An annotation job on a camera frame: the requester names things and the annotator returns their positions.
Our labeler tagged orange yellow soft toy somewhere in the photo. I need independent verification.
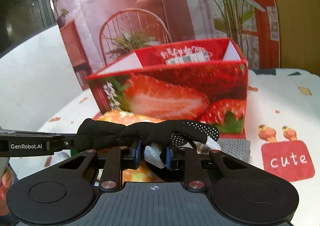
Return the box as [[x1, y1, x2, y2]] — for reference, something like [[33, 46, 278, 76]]
[[93, 109, 171, 183]]

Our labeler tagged printed room scene backdrop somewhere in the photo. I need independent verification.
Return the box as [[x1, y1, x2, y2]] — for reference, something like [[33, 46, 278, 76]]
[[52, 0, 280, 89]]

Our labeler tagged white cartoon tablecloth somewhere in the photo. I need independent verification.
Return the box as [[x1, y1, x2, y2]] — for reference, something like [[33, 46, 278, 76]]
[[7, 69, 319, 225]]

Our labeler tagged red strawberry cardboard box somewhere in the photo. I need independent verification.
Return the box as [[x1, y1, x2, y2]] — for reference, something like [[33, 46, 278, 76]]
[[87, 38, 248, 134]]

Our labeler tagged black dotted grip glove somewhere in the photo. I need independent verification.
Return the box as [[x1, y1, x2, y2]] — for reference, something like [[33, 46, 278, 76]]
[[77, 119, 219, 150]]

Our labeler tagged person's left hand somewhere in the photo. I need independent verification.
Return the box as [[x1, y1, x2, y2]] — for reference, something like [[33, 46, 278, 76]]
[[0, 166, 14, 216]]

